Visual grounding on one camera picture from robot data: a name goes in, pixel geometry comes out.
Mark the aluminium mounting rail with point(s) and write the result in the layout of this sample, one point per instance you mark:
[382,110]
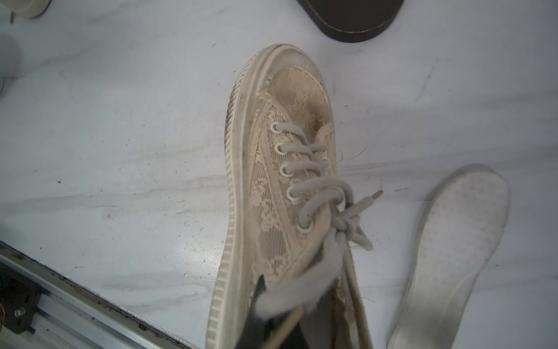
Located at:
[40,308]

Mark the beige lace-up shoe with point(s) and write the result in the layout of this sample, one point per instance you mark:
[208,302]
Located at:
[28,9]

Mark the metal jewelry stand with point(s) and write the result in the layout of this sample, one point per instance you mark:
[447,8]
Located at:
[352,21]

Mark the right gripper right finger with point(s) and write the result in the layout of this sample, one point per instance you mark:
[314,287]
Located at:
[318,325]

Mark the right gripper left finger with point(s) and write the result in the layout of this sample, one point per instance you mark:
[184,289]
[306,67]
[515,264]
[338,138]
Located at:
[256,331]

